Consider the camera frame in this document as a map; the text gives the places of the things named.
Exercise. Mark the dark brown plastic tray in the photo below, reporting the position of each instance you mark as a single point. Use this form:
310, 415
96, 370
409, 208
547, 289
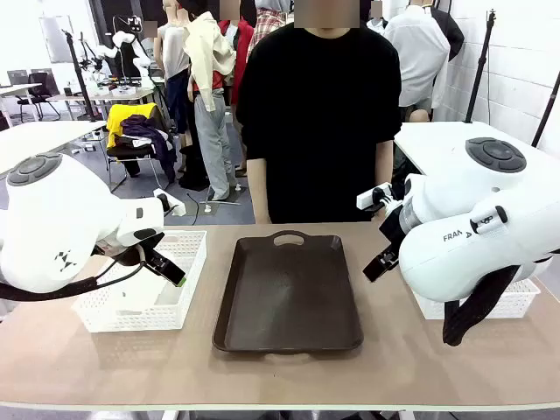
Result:
284, 297

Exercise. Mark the yellow garment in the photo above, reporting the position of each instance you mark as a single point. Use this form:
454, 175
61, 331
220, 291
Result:
114, 118

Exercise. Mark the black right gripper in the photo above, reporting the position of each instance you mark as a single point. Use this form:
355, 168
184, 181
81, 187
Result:
391, 229

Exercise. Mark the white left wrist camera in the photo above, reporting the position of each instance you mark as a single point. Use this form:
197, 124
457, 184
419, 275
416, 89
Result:
175, 207

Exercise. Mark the mannequin with white dress shirt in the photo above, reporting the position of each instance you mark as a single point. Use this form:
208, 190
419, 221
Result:
420, 61

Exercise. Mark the mannequin with plaid shirt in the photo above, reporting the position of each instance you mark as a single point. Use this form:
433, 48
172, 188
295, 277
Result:
262, 30

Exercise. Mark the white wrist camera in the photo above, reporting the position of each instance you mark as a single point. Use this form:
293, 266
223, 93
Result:
175, 207
367, 200

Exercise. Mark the person's left forearm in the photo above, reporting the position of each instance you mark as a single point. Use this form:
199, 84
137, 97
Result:
384, 162

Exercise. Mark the mannequin with black jacket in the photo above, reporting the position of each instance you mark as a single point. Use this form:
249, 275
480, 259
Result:
452, 32

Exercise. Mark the mannequin with beige jacket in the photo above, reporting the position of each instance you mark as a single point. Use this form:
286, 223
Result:
210, 87

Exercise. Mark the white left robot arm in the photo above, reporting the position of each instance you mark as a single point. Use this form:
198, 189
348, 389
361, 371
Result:
52, 219

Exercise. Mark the black tripod stand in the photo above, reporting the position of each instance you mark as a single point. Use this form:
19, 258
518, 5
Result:
81, 74
547, 109
480, 65

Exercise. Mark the mannequin with white tank top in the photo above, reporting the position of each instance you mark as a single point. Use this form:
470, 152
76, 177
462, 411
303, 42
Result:
175, 57

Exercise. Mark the cluttered background work table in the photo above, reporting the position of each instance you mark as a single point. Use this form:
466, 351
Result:
109, 94

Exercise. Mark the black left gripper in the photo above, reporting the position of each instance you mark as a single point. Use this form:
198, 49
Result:
129, 257

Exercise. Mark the person in black shirt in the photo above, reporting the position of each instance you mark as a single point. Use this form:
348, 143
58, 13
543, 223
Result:
319, 131

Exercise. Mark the grey whiteboard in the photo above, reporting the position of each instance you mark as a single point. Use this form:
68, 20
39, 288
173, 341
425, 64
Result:
57, 39

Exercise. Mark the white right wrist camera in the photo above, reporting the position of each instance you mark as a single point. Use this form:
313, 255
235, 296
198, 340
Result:
367, 200

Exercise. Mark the dark purple garment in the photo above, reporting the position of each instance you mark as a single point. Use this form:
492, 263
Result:
146, 129

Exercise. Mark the white perforated plastic basket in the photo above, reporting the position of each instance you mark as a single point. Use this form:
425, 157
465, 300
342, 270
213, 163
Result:
503, 306
131, 321

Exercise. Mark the black office chair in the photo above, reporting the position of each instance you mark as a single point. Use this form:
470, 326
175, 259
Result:
39, 94

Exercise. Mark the grey floor socket plate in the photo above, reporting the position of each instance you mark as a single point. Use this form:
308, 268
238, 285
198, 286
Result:
197, 209

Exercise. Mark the person's right forearm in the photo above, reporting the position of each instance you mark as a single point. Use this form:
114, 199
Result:
259, 192

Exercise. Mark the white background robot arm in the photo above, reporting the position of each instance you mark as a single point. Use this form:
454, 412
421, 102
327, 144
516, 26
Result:
131, 44

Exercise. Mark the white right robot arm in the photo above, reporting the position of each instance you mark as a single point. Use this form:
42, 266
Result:
459, 258

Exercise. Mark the metal frame chair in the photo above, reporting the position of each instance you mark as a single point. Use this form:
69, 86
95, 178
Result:
131, 155

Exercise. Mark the mannequin with red shirt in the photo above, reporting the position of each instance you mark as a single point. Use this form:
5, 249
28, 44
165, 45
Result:
242, 48

